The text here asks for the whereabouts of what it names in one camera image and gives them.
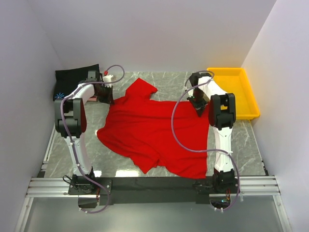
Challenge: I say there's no yellow plastic bin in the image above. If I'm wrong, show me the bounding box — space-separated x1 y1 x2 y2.
207 67 260 120

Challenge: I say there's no folded pink t shirt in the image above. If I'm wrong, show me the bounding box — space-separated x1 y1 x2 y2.
87 96 98 102

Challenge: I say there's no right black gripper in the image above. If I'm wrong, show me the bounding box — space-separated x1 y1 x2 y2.
187 88 208 117

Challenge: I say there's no folded black t shirt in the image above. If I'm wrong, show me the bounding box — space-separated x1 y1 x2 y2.
53 64 99 101

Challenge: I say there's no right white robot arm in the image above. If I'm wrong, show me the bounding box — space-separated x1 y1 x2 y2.
187 71 237 193

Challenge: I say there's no red t shirt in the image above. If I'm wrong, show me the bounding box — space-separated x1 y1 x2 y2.
97 78 209 179

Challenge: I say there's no aluminium frame rail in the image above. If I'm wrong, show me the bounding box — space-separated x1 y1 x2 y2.
26 176 281 198

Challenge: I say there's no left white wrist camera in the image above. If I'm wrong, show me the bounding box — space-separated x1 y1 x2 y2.
102 74 116 86

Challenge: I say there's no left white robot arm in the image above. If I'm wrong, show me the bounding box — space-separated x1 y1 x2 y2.
53 65 116 194

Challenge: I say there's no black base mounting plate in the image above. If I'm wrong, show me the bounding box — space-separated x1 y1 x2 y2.
62 175 239 209

